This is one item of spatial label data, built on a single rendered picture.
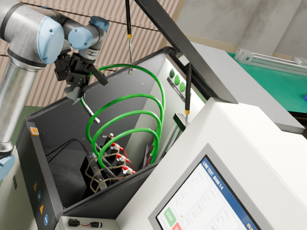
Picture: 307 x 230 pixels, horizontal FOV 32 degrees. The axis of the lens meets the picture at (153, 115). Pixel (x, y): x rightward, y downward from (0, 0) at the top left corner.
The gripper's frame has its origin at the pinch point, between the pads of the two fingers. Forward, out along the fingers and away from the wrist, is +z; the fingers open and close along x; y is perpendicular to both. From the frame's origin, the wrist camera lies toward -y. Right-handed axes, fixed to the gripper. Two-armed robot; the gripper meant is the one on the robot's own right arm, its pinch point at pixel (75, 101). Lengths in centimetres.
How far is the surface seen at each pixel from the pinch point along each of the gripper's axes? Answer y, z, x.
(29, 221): 6, 50, 14
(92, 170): -15.4, 26.4, 7.4
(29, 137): 5.9, 30.8, -18.5
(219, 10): -215, 4, -247
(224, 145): -28, -24, 57
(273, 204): -29, -24, 86
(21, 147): 5.9, 39.9, -23.3
